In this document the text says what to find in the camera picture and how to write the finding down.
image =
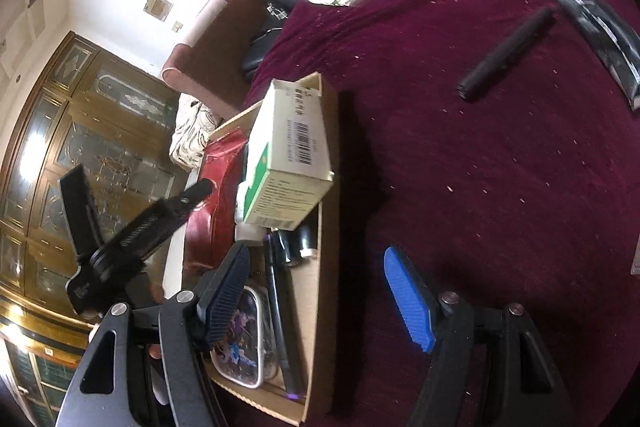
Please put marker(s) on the patterned oval tin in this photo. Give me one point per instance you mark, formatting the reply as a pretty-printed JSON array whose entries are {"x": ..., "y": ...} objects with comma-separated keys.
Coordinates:
[{"x": 245, "y": 342}]

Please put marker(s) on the white green carton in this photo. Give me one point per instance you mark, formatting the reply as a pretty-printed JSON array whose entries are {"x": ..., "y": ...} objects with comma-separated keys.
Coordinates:
[{"x": 290, "y": 142}]

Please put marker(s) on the brown armchair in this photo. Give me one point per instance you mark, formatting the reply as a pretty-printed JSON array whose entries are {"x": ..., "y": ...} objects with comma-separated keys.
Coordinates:
[{"x": 215, "y": 22}]

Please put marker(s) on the brown cardboard box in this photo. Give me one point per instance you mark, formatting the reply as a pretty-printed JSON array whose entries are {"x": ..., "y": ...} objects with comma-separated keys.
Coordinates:
[{"x": 320, "y": 307}]

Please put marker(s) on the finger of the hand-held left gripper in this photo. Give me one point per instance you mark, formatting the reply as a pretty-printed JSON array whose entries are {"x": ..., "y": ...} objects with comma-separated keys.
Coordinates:
[
  {"x": 160, "y": 217},
  {"x": 82, "y": 207}
]

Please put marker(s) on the black crinkly packet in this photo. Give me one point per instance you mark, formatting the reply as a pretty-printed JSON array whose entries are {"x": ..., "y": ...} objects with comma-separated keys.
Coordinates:
[{"x": 600, "y": 32}]

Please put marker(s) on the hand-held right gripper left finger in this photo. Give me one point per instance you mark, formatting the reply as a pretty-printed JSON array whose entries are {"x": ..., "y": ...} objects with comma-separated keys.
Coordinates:
[{"x": 225, "y": 302}]

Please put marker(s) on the wooden glass door cabinet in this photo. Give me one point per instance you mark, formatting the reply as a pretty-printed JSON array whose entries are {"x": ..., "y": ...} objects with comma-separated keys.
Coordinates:
[{"x": 75, "y": 132}]

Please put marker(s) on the beige patterned blanket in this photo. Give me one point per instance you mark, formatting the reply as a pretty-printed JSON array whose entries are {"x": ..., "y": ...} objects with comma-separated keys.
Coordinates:
[{"x": 190, "y": 132}]

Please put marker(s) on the red pouch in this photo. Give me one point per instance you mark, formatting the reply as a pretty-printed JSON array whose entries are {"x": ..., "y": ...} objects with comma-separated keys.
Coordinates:
[{"x": 210, "y": 217}]

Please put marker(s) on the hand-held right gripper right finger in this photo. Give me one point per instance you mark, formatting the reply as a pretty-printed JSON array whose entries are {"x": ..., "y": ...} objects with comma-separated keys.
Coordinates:
[{"x": 410, "y": 302}]

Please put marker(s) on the matte black tube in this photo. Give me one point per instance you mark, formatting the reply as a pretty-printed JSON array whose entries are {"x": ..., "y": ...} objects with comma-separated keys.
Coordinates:
[{"x": 505, "y": 54}]

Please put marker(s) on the small wall frame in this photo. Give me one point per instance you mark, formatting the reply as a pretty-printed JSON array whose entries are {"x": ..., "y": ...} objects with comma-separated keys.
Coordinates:
[{"x": 157, "y": 6}]

